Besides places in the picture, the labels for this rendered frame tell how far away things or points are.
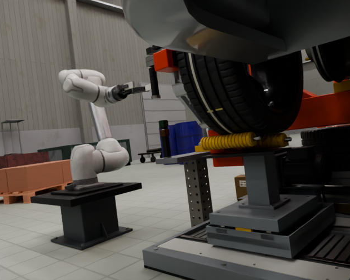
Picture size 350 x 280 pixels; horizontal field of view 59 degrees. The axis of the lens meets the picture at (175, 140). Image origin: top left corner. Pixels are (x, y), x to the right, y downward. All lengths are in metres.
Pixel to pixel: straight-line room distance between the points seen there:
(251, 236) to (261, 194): 0.19
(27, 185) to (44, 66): 6.28
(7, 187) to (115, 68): 7.74
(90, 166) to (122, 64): 9.88
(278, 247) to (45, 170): 3.57
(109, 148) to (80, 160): 0.22
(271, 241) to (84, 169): 1.21
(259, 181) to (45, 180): 3.41
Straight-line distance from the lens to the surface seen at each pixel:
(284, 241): 1.19
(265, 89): 1.57
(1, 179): 4.58
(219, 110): 1.16
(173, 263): 1.33
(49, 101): 9.87
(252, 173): 1.34
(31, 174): 4.24
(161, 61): 1.20
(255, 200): 1.36
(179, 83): 1.25
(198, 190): 1.84
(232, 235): 1.29
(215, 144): 1.30
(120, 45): 11.96
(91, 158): 2.00
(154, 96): 1.47
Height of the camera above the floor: 0.54
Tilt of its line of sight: level
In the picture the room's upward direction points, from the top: 7 degrees counter-clockwise
